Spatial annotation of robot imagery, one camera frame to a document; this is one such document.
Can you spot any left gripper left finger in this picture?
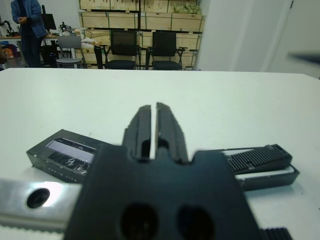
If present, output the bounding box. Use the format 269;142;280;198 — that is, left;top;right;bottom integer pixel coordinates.
121;104;153;161

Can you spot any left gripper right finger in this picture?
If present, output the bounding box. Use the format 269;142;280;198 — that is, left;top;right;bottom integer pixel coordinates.
155;101;190;165

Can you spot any black box lid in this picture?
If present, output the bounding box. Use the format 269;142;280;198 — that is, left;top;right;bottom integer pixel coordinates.
26;129;107;185

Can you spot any black box with white insert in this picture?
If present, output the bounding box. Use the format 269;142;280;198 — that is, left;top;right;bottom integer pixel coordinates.
219;146;300;193

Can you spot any black metal chair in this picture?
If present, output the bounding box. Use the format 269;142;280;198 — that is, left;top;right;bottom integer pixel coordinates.
148;31;189;71
103;29;141;70

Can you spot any white plastic bag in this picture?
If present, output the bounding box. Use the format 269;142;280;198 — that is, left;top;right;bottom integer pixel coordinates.
81;37;98;49

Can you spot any wooden crate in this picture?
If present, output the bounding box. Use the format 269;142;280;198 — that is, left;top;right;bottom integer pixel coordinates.
143;0;202;15
139;11;206;33
78;0;141;13
79;11;140;30

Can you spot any grey office chair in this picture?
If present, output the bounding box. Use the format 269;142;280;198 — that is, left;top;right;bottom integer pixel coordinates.
55;35;88;69

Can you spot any black computer monitor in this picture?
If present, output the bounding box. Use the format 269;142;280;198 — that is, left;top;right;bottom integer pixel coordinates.
40;4;57;31

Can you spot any person in blue jacket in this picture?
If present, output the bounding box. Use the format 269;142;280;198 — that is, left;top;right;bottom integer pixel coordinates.
10;0;49;68

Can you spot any wooden desk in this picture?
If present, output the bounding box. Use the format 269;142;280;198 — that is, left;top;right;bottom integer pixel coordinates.
0;31;62;68

